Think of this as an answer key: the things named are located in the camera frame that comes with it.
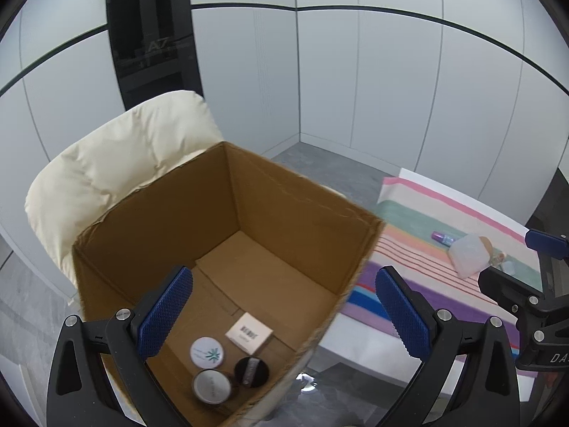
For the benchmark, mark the brown cardboard box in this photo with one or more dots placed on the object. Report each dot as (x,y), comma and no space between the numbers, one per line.
(275,213)

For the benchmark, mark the white table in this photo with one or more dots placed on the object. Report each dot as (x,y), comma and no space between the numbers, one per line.
(355,351)

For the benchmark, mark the small purple bottle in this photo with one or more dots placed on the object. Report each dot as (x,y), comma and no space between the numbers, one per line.
(441,237)

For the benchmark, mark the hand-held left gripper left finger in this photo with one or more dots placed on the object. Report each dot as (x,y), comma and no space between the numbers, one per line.
(166,311)

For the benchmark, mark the translucent plastic container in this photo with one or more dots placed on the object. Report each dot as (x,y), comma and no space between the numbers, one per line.
(464,258)

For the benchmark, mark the white round jar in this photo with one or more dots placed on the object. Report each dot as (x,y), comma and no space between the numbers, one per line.
(207,352)

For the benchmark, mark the striped table cloth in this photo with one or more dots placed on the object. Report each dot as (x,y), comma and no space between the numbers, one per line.
(400,249)

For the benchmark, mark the small white carton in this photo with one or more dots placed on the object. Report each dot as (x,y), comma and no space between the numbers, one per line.
(246,331)

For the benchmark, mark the black glass wall panel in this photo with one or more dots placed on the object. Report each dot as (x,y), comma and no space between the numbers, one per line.
(151,31)

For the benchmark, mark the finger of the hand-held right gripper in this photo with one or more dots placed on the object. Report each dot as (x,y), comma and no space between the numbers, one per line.
(506,287)
(544,242)

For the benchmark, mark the person's right hand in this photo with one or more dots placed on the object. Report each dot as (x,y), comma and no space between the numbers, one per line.
(546,378)

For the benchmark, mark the cream padded chair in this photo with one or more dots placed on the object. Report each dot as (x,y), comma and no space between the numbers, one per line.
(111,164)

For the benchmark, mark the light blue case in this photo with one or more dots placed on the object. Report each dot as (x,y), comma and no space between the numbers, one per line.
(510,267)

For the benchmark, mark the black round compact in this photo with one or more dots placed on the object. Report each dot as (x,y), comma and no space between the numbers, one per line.
(251,370)

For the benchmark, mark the small peach bottle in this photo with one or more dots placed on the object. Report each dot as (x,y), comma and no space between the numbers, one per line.
(498,259)

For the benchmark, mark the red metal can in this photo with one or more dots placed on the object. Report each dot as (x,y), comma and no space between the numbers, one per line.
(211,386)

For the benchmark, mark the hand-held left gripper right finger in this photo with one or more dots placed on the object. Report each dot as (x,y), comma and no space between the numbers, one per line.
(402,316)

